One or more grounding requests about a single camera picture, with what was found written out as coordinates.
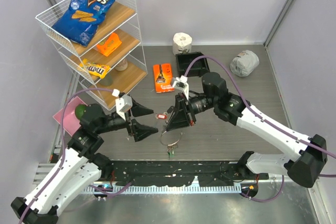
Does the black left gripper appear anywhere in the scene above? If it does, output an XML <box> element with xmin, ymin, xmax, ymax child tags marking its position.
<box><xmin>96</xmin><ymin>97</ymin><xmax>158</xmax><ymax>140</ymax></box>

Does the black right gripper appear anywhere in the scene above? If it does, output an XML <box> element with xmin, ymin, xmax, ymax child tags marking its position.
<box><xmin>166</xmin><ymin>92</ymin><xmax>217</xmax><ymax>131</ymax></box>

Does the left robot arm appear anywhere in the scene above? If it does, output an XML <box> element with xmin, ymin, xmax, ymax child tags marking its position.
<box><xmin>11</xmin><ymin>93</ymin><xmax>158</xmax><ymax>223</ymax></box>

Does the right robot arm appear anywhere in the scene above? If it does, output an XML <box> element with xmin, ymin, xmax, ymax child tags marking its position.
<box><xmin>165</xmin><ymin>72</ymin><xmax>328</xmax><ymax>188</ymax></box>

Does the black key tag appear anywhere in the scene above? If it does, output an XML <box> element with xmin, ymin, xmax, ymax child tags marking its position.
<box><xmin>167</xmin><ymin>106</ymin><xmax>174</xmax><ymax>114</ymax></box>

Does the orange Gillette razor box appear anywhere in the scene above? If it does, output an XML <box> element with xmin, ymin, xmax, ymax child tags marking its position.
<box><xmin>153</xmin><ymin>63</ymin><xmax>174</xmax><ymax>93</ymax></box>

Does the black plastic bin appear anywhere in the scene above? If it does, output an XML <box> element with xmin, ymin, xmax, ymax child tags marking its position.
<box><xmin>175</xmin><ymin>50</ymin><xmax>212</xmax><ymax>78</ymax></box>

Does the green lime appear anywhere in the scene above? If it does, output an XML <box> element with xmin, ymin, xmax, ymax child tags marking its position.
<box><xmin>75</xmin><ymin>104</ymin><xmax>87</xmax><ymax>120</ymax></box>

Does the yellow M&M candy bag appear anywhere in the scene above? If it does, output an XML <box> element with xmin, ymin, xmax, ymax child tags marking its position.
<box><xmin>79</xmin><ymin>59</ymin><xmax>111</xmax><ymax>79</ymax></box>

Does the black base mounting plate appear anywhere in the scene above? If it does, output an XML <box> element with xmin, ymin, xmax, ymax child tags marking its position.
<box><xmin>98</xmin><ymin>161</ymin><xmax>269</xmax><ymax>187</ymax></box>

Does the pink box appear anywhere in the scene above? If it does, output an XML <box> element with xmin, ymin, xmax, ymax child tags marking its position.
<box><xmin>63</xmin><ymin>97</ymin><xmax>86</xmax><ymax>136</ymax></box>

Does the white toilet paper roll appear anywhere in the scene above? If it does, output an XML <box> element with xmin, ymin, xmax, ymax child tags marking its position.
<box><xmin>172</xmin><ymin>33</ymin><xmax>193</xmax><ymax>55</ymax></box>

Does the orange snack pouch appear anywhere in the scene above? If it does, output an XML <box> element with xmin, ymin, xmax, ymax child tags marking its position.
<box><xmin>95</xmin><ymin>33</ymin><xmax>122</xmax><ymax>57</ymax></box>

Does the grey wrapped bundle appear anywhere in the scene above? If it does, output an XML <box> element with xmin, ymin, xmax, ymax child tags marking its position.
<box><xmin>229</xmin><ymin>50</ymin><xmax>260</xmax><ymax>77</ymax></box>

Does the blue Doritos chip bag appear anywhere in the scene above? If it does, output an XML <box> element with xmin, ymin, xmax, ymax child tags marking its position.
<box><xmin>52</xmin><ymin>0</ymin><xmax>115</xmax><ymax>47</ymax></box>

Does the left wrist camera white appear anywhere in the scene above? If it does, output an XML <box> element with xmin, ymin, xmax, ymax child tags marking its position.
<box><xmin>112</xmin><ymin>89</ymin><xmax>133</xmax><ymax>120</ymax></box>

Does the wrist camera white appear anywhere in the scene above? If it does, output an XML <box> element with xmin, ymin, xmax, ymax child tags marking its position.
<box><xmin>112</xmin><ymin>89</ymin><xmax>133</xmax><ymax>120</ymax></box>
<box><xmin>171</xmin><ymin>76</ymin><xmax>190</xmax><ymax>100</ymax></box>

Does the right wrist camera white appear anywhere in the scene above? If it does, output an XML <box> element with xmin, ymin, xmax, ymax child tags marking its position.
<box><xmin>171</xmin><ymin>76</ymin><xmax>190</xmax><ymax>100</ymax></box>

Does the white wire shelf rack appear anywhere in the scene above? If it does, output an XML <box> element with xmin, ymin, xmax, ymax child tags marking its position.
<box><xmin>35</xmin><ymin>0</ymin><xmax>148</xmax><ymax>110</ymax></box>

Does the white slotted cable duct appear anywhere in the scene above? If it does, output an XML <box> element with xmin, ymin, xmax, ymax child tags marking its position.
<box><xmin>83</xmin><ymin>183</ymin><xmax>242</xmax><ymax>195</ymax></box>

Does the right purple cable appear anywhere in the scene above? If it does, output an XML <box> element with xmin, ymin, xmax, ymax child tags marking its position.
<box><xmin>183</xmin><ymin>55</ymin><xmax>336</xmax><ymax>203</ymax></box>

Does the purple cable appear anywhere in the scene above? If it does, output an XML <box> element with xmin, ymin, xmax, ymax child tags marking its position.
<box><xmin>183</xmin><ymin>55</ymin><xmax>336</xmax><ymax>203</ymax></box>
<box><xmin>18</xmin><ymin>88</ymin><xmax>119</xmax><ymax>224</ymax></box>

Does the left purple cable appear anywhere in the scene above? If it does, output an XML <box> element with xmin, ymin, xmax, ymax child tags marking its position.
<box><xmin>18</xmin><ymin>88</ymin><xmax>119</xmax><ymax>224</ymax></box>

